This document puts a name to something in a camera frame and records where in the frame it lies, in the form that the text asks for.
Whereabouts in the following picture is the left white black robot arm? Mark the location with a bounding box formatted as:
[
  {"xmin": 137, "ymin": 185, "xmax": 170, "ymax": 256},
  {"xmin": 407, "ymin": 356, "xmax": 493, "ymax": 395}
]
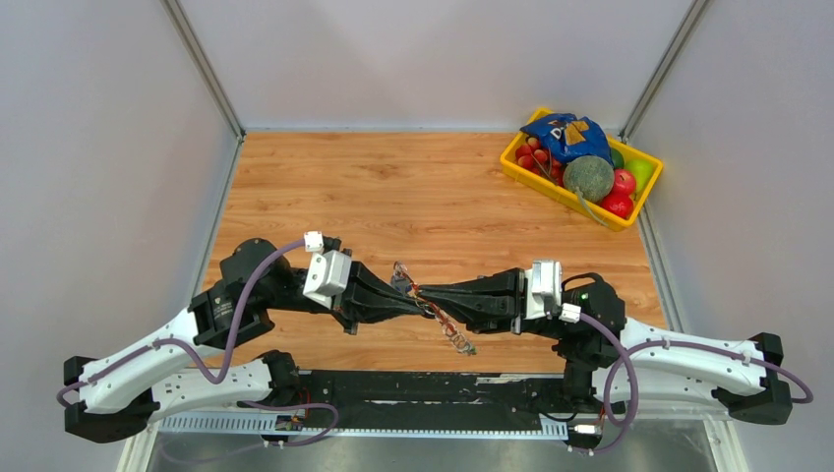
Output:
[{"xmin": 57, "ymin": 232, "xmax": 420, "ymax": 443}]

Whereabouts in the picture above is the dark green fruit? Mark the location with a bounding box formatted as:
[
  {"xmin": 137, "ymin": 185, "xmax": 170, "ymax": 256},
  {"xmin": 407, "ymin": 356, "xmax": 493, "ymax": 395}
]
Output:
[{"xmin": 610, "ymin": 148, "xmax": 626, "ymax": 170}]

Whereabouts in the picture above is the white slotted cable duct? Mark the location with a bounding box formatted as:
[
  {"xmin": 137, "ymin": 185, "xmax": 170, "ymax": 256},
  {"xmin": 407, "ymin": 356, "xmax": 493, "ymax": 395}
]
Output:
[{"xmin": 158, "ymin": 411, "xmax": 568, "ymax": 441}]

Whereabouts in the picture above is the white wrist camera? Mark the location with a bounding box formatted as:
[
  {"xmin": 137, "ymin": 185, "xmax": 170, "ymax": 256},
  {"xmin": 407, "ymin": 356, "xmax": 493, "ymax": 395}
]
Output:
[
  {"xmin": 302, "ymin": 231, "xmax": 352, "ymax": 309},
  {"xmin": 522, "ymin": 260, "xmax": 581, "ymax": 324}
]

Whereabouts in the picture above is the blue chips bag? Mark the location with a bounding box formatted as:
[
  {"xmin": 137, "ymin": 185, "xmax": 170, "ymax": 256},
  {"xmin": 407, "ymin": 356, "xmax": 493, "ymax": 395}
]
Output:
[{"xmin": 528, "ymin": 113, "xmax": 613, "ymax": 166}]

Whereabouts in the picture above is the aluminium frame rail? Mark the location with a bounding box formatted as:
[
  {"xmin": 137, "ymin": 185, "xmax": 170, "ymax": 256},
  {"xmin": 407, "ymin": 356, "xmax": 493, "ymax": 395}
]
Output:
[{"xmin": 117, "ymin": 368, "xmax": 750, "ymax": 472}]

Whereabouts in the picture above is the light green apple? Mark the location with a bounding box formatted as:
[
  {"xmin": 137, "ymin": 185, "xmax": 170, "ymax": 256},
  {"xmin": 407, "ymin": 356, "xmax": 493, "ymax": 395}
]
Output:
[{"xmin": 625, "ymin": 159, "xmax": 655, "ymax": 194}]

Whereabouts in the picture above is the red apple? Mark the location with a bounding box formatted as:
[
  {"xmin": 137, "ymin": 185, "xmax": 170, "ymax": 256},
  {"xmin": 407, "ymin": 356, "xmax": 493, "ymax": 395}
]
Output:
[
  {"xmin": 611, "ymin": 168, "xmax": 637, "ymax": 197},
  {"xmin": 598, "ymin": 193, "xmax": 634, "ymax": 219}
]

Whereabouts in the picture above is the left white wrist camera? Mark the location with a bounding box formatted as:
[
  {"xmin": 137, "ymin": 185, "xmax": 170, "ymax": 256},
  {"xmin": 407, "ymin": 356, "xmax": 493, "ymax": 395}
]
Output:
[{"xmin": 302, "ymin": 231, "xmax": 352, "ymax": 309}]

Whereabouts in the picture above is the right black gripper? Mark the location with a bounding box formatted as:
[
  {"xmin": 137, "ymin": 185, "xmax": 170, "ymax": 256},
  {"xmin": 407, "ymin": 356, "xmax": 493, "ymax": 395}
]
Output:
[{"xmin": 417, "ymin": 265, "xmax": 570, "ymax": 341}]

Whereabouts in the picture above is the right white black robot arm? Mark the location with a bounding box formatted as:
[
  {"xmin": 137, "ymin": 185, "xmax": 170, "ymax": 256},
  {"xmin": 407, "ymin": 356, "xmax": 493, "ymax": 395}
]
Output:
[{"xmin": 415, "ymin": 260, "xmax": 794, "ymax": 426}]

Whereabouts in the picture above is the red apple lower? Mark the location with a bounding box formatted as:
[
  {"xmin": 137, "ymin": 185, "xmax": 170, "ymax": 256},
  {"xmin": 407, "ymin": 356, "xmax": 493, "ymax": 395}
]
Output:
[{"xmin": 598, "ymin": 193, "xmax": 634, "ymax": 219}]

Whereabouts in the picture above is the red apple upper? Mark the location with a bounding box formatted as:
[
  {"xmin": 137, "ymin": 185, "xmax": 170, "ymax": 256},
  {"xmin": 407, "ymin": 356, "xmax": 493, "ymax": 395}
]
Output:
[{"xmin": 611, "ymin": 168, "xmax": 637, "ymax": 197}]

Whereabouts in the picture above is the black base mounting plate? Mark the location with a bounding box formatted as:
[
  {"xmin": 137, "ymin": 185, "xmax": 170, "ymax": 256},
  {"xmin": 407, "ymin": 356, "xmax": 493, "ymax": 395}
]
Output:
[{"xmin": 263, "ymin": 370, "xmax": 602, "ymax": 433}]

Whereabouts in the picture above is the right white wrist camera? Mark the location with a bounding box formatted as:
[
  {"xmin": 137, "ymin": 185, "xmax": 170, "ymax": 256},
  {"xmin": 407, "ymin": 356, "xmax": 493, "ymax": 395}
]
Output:
[{"xmin": 522, "ymin": 260, "xmax": 581, "ymax": 324}]

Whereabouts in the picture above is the yellow plastic bin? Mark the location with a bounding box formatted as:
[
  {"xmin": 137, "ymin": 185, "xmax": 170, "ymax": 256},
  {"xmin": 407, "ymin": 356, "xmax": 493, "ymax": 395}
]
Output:
[{"xmin": 500, "ymin": 132, "xmax": 664, "ymax": 231}]

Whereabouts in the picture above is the green round melon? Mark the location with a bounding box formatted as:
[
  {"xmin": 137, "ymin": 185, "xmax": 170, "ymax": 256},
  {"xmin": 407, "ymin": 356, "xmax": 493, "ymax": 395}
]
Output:
[{"xmin": 563, "ymin": 155, "xmax": 615, "ymax": 204}]

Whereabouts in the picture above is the red cherry tomatoes bunch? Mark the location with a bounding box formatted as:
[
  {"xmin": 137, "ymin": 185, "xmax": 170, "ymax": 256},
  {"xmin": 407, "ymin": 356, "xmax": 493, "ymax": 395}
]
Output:
[{"xmin": 514, "ymin": 136, "xmax": 564, "ymax": 187}]

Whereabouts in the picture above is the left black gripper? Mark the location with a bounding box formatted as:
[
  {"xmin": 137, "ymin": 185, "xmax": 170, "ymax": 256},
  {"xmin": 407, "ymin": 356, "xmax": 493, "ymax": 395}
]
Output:
[{"xmin": 262, "ymin": 259, "xmax": 427, "ymax": 334}]

